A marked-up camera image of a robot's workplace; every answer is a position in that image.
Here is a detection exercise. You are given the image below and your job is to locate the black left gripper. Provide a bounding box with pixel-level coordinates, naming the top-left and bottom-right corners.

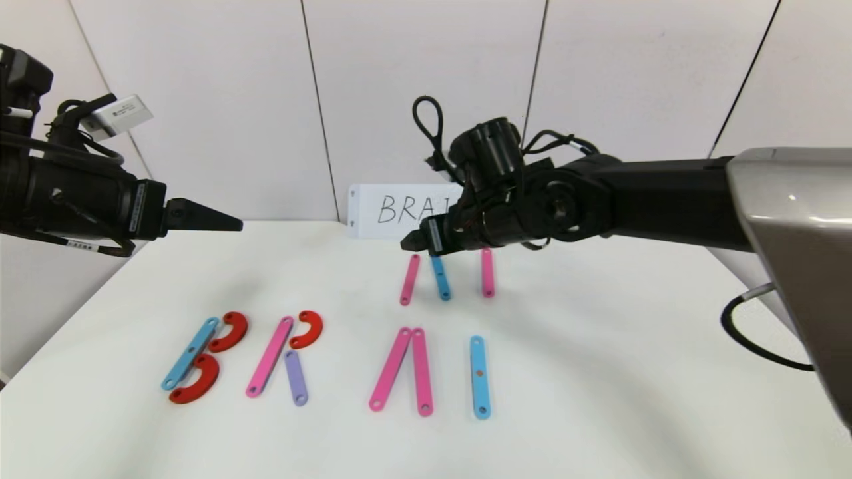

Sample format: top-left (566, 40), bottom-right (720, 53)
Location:
top-left (27, 157), bottom-right (244, 245)

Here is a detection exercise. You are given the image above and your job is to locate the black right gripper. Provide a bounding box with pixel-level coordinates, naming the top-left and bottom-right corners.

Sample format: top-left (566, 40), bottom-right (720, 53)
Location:
top-left (399, 206), bottom-right (489, 257)

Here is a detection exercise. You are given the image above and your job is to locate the light blue three-hole bar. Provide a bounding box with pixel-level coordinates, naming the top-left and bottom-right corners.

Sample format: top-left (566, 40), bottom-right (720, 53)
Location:
top-left (431, 256), bottom-right (452, 301)
top-left (469, 335), bottom-right (491, 420)
top-left (161, 317), bottom-right (220, 391)

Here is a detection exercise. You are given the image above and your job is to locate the red half-ring piece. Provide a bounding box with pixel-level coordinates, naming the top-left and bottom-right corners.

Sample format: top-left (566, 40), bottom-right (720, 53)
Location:
top-left (168, 354), bottom-right (220, 405)
top-left (289, 311), bottom-right (324, 350)
top-left (208, 312), bottom-right (248, 353)

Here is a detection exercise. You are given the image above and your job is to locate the purple short bar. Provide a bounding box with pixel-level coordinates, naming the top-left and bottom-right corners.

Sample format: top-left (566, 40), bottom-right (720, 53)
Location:
top-left (284, 351), bottom-right (309, 407)

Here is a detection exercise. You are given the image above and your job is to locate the white sign reading BRAIN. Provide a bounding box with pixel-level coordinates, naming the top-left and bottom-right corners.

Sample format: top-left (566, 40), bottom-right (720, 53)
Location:
top-left (348, 184), bottom-right (467, 240)

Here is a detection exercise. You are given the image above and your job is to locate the black looped right arm cable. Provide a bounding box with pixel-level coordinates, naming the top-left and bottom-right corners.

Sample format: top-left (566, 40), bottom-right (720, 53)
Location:
top-left (412, 96), bottom-right (600, 184)

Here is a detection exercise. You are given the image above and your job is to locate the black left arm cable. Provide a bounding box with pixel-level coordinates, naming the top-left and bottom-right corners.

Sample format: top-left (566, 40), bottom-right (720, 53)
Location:
top-left (0, 98), bottom-right (127, 167)

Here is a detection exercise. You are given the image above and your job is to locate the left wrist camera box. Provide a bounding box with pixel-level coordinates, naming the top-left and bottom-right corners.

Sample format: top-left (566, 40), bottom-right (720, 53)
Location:
top-left (87, 94), bottom-right (154, 140)

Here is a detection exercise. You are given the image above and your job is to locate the black right arm base cable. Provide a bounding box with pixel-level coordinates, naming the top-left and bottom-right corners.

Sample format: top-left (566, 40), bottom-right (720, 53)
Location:
top-left (721, 286), bottom-right (816, 372)

